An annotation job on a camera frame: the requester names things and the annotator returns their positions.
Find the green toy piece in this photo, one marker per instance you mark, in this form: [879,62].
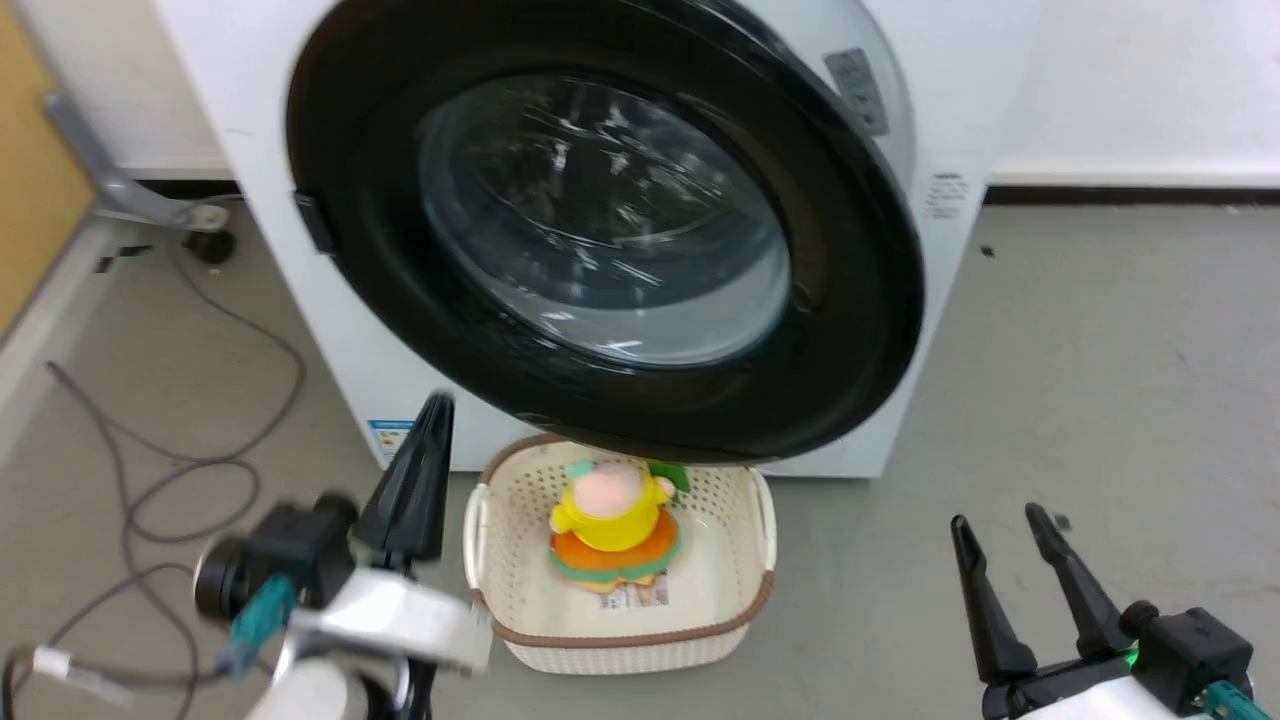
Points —
[672,473]

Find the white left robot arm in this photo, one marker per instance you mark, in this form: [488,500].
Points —
[320,692]

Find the yellow orange plush doll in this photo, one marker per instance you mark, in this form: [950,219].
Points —
[610,525]

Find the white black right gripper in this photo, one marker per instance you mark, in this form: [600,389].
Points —
[1070,695]

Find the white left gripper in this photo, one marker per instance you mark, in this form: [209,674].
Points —
[400,620]

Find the grey metal leg with caster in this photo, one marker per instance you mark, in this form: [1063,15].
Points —
[130,190]

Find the blue white energy sticker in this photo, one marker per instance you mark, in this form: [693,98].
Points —
[390,438]

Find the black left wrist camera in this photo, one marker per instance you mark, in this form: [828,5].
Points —
[280,560]

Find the black round washer door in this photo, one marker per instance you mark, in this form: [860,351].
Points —
[600,230]

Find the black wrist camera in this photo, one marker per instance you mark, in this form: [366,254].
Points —
[280,560]
[1195,650]

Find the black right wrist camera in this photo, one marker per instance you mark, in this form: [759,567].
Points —
[1195,650]

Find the grey label sticker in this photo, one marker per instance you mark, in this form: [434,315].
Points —
[858,90]

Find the white front-load washing machine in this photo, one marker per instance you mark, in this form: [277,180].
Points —
[300,330]

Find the cream perforated laundry basket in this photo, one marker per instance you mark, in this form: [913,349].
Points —
[720,590]

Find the wooden board panel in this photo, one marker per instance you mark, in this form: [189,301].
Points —
[35,170]

